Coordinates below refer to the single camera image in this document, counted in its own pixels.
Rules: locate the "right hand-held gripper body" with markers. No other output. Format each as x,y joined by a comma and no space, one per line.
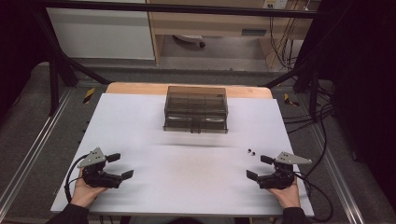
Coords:
281,180

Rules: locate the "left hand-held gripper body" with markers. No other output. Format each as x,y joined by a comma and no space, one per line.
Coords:
93,159

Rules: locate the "person's right hand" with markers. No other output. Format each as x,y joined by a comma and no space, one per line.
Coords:
289,196

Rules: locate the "person's left hand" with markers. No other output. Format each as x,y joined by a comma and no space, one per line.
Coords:
82,194

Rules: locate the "white board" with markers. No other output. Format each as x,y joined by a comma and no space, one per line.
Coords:
186,174

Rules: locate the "smoked transparent drawer box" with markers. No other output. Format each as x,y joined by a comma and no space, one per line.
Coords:
196,109

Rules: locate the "white cabinet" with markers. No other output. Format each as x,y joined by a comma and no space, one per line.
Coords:
99,34

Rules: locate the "black curtain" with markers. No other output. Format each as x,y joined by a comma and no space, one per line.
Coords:
18,46
364,77

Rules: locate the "office chair base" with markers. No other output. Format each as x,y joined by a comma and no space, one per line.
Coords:
190,39

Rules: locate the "wooden desk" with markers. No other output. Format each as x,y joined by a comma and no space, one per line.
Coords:
202,23

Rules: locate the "white power strip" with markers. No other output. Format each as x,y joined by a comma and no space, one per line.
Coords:
275,3

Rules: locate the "aluminium rail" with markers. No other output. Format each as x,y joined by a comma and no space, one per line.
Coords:
337,180
37,140

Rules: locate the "black metal frame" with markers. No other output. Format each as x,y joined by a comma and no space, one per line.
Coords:
186,8

